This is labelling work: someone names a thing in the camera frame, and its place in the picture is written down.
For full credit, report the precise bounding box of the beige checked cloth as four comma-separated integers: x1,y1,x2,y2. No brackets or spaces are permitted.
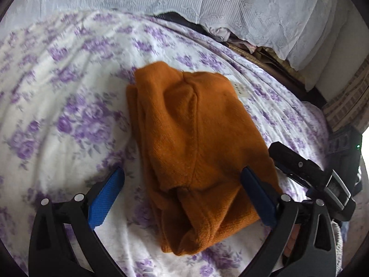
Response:
321,63,369,133

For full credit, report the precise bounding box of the purple floral bed sheet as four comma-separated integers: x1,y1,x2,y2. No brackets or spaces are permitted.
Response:
0,10,335,277

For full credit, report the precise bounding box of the dark cloth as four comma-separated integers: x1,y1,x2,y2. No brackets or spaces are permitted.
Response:
153,12,208,33

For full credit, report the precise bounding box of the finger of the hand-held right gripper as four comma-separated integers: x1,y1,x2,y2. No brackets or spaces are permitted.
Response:
268,141,327,181
274,162,313,193

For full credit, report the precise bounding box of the woven straw mat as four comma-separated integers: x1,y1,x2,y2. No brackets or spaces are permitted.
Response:
228,42,306,93

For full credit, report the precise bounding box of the pale pink garment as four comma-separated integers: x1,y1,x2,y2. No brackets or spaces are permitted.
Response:
208,27,257,52

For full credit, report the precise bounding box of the paper garment tag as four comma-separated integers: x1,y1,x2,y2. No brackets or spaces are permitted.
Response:
231,76,250,98

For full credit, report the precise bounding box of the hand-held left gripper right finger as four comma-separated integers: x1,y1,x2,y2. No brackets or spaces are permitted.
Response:
241,167,337,277

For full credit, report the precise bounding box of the orange knit cardigan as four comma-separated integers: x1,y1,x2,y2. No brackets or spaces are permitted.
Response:
126,61,284,256

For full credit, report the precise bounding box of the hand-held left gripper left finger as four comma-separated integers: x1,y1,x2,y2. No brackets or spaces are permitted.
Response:
28,167,126,277

